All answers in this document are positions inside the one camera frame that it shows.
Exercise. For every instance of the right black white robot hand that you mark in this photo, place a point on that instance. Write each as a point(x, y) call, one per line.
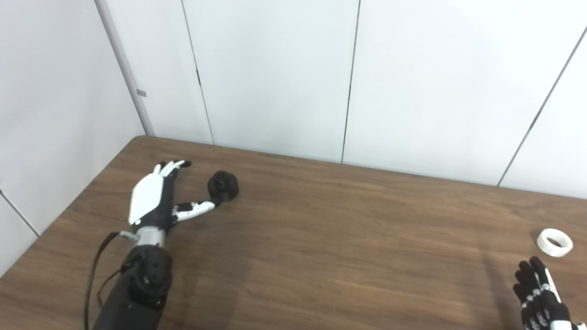
point(543, 305)

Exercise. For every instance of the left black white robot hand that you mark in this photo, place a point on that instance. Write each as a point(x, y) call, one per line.
point(146, 197)

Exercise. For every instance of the round black gear part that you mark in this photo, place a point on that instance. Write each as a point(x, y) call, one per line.
point(224, 188)

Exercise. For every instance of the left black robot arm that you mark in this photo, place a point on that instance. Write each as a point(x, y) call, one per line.
point(137, 288)

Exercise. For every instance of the grey wall corner post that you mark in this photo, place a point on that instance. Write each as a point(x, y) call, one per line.
point(126, 71)

